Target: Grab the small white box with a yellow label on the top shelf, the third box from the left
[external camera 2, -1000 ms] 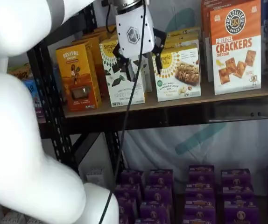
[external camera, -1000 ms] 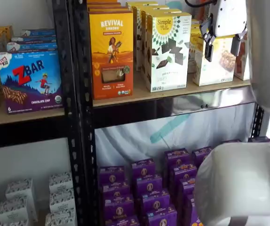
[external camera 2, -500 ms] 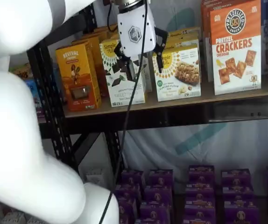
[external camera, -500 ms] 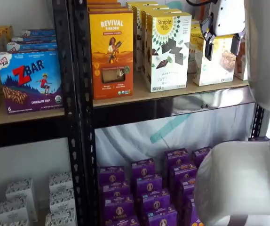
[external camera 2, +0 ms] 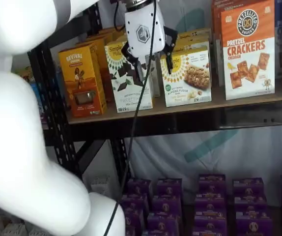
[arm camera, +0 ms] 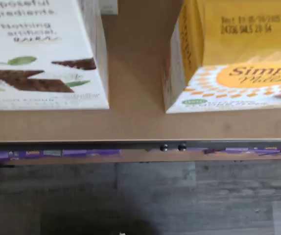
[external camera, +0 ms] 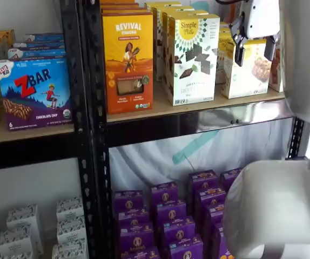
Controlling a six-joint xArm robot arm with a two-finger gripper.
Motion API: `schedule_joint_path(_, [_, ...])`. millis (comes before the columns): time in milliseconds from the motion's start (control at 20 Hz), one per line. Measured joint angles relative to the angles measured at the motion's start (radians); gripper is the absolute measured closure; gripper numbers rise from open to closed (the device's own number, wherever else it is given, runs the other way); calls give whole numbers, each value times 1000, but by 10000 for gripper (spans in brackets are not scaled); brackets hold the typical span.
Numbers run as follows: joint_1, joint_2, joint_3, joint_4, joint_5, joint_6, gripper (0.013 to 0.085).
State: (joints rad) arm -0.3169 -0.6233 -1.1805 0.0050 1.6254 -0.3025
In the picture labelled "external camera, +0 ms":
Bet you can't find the small white patterned box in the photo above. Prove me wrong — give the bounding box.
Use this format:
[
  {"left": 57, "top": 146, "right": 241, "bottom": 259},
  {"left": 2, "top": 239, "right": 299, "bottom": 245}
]
[
  {"left": 57, "top": 215, "right": 87, "bottom": 245},
  {"left": 0, "top": 250, "right": 34, "bottom": 259},
  {"left": 56, "top": 198, "right": 84, "bottom": 222},
  {"left": 0, "top": 228, "right": 34, "bottom": 257},
  {"left": 6, "top": 205, "right": 44, "bottom": 243},
  {"left": 52, "top": 240, "right": 88, "bottom": 259}
]

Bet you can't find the blue Clif ZBar box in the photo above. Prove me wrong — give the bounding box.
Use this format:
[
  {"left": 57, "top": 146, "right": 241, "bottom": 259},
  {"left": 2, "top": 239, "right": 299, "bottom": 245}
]
[
  {"left": 13, "top": 41, "right": 65, "bottom": 51},
  {"left": 0, "top": 58, "right": 73, "bottom": 132},
  {"left": 8, "top": 48, "right": 66, "bottom": 60},
  {"left": 24, "top": 33, "right": 64, "bottom": 43}
]

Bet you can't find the orange Revival cracker box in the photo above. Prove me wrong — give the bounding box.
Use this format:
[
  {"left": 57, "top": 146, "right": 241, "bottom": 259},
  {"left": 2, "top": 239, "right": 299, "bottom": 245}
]
[
  {"left": 102, "top": 13, "right": 154, "bottom": 114},
  {"left": 100, "top": 8, "right": 152, "bottom": 16},
  {"left": 99, "top": 0, "right": 140, "bottom": 5},
  {"left": 100, "top": 3, "right": 147, "bottom": 10}
]

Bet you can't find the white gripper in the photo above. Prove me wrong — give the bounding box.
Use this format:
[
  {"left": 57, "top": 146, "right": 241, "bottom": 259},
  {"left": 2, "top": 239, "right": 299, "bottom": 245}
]
[{"left": 230, "top": 0, "right": 281, "bottom": 67}]

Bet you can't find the black metal shelf rack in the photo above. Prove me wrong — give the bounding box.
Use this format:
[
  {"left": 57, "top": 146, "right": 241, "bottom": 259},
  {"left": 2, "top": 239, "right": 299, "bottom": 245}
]
[
  {"left": 0, "top": 0, "right": 102, "bottom": 259},
  {"left": 78, "top": 0, "right": 306, "bottom": 259}
]

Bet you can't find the Simple Mills sweet thins box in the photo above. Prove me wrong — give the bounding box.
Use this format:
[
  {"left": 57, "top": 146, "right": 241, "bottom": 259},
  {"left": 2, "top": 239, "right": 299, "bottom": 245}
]
[
  {"left": 145, "top": 1, "right": 183, "bottom": 17},
  {"left": 167, "top": 13, "right": 221, "bottom": 106},
  {"left": 161, "top": 10, "right": 210, "bottom": 92},
  {"left": 156, "top": 5, "right": 196, "bottom": 83}
]

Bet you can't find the orange pretzel crackers box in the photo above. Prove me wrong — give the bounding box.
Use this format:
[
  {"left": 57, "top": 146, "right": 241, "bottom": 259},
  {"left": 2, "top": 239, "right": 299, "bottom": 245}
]
[
  {"left": 224, "top": 2, "right": 241, "bottom": 26},
  {"left": 267, "top": 40, "right": 285, "bottom": 93}
]

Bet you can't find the white backdrop sheet teal stripe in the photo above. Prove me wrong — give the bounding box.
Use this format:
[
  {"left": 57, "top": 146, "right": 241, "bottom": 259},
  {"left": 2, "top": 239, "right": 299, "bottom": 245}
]
[{"left": 109, "top": 0, "right": 296, "bottom": 197}]

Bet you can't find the purple Annie's snack box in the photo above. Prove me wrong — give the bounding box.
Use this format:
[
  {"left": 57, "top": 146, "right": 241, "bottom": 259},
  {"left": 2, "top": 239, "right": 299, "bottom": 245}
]
[
  {"left": 120, "top": 247, "right": 160, "bottom": 259},
  {"left": 219, "top": 167, "right": 242, "bottom": 191},
  {"left": 118, "top": 223, "right": 155, "bottom": 253},
  {"left": 116, "top": 209, "right": 150, "bottom": 230},
  {"left": 168, "top": 235, "right": 204, "bottom": 259},
  {"left": 112, "top": 190, "right": 145, "bottom": 215},
  {"left": 154, "top": 200, "right": 187, "bottom": 226},
  {"left": 159, "top": 216, "right": 196, "bottom": 245},
  {"left": 150, "top": 182, "right": 179, "bottom": 207}
]

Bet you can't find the Simple Mills almond bar box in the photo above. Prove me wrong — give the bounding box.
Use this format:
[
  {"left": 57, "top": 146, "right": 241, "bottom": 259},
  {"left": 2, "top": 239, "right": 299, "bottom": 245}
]
[
  {"left": 215, "top": 26, "right": 233, "bottom": 85},
  {"left": 221, "top": 39, "right": 272, "bottom": 99}
]

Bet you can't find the wooden shelf board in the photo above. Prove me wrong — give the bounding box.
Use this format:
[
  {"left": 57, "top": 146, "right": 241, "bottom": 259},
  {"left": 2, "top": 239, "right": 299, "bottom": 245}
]
[
  {"left": 0, "top": 118, "right": 75, "bottom": 145},
  {"left": 106, "top": 80, "right": 286, "bottom": 124}
]

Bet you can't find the purple Annie's box orange stripe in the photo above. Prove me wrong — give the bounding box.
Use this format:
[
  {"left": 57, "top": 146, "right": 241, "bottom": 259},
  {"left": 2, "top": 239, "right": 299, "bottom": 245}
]
[
  {"left": 201, "top": 202, "right": 226, "bottom": 238},
  {"left": 210, "top": 223, "right": 233, "bottom": 259},
  {"left": 188, "top": 169, "right": 220, "bottom": 194},
  {"left": 193, "top": 186, "right": 227, "bottom": 210}
]

